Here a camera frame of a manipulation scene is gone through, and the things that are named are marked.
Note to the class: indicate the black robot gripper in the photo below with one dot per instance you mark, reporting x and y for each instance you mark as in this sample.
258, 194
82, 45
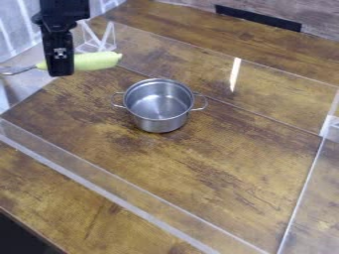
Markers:
58, 16

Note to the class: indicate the green handled metal spoon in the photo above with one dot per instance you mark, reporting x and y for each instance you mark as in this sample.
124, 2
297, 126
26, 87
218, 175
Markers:
89, 61

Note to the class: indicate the small stainless steel pot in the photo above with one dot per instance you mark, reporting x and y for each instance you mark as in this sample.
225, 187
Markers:
160, 104

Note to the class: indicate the clear acrylic triangle bracket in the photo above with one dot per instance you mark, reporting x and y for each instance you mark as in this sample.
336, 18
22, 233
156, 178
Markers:
95, 45

